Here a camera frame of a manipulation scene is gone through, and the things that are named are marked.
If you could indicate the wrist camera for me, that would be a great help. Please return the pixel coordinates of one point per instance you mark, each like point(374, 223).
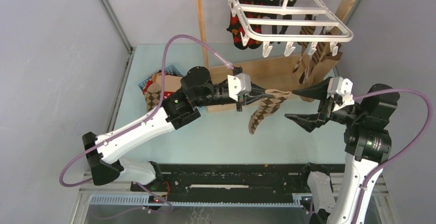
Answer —
point(340, 90)
point(239, 83)

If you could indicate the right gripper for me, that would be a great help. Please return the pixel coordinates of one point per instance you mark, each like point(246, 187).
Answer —
point(326, 106)

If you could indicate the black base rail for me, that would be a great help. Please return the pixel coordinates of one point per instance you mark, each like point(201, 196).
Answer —
point(231, 183)

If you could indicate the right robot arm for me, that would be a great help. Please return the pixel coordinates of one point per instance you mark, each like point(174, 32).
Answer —
point(367, 141)

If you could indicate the wooden hanger rack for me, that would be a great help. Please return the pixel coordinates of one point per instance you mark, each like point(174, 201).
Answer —
point(277, 71)

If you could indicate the white plastic clip hanger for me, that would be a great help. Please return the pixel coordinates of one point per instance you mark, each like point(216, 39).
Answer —
point(309, 23)

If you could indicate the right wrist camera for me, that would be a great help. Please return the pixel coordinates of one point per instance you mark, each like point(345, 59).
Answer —
point(340, 90)

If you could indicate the plain brown sock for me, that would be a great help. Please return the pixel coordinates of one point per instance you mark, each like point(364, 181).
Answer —
point(313, 75)

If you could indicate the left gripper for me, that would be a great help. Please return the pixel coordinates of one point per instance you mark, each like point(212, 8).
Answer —
point(256, 94)

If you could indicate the brown argyle sock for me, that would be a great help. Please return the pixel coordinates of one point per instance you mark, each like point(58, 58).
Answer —
point(152, 96)
point(268, 106)

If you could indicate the blue plastic basket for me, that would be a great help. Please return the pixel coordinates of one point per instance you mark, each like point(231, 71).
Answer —
point(169, 85)

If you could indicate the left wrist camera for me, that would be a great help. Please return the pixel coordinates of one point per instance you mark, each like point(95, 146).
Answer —
point(239, 83)

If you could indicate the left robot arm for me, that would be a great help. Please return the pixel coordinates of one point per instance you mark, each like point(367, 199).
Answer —
point(179, 109)

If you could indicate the black sock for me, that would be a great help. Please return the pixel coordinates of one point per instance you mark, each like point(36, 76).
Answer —
point(284, 17)

